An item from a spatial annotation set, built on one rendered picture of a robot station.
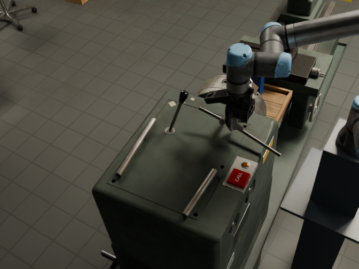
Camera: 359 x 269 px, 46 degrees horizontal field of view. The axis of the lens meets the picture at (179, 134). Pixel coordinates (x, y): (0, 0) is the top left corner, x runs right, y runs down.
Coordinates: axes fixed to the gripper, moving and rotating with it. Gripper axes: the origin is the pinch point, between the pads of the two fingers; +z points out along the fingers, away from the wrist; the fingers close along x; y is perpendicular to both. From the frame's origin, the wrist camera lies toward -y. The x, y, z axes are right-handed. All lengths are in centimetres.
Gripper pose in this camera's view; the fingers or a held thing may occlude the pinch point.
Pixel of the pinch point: (231, 127)
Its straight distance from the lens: 155.6
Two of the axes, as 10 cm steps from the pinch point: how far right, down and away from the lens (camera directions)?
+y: 8.8, 3.0, -3.6
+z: 0.8, 6.7, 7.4
